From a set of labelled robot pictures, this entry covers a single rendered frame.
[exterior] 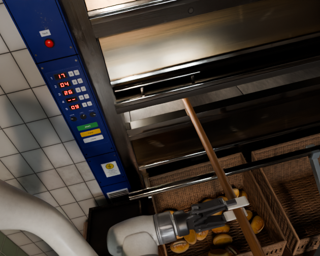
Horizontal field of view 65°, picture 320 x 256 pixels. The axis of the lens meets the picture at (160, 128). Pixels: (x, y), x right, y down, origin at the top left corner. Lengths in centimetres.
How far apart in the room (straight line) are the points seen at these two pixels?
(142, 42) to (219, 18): 31
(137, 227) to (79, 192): 78
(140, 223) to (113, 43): 65
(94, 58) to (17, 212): 65
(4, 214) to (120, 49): 70
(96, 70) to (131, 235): 62
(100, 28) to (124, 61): 15
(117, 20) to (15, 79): 45
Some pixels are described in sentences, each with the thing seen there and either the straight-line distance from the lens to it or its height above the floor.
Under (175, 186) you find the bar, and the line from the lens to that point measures 96.
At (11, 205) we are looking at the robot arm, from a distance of 55.
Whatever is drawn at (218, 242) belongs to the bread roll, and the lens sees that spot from 143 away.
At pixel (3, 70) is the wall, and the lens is 111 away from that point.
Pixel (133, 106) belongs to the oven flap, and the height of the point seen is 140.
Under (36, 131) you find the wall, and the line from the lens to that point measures 124.
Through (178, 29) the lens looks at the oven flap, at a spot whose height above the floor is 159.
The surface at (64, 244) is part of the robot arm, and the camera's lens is 62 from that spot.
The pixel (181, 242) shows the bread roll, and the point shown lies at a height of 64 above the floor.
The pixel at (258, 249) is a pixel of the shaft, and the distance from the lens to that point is 81.
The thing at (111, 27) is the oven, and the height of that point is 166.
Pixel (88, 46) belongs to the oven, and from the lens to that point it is 101.
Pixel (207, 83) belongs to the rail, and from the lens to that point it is 98.
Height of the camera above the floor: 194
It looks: 40 degrees down
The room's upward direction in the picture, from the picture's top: 12 degrees counter-clockwise
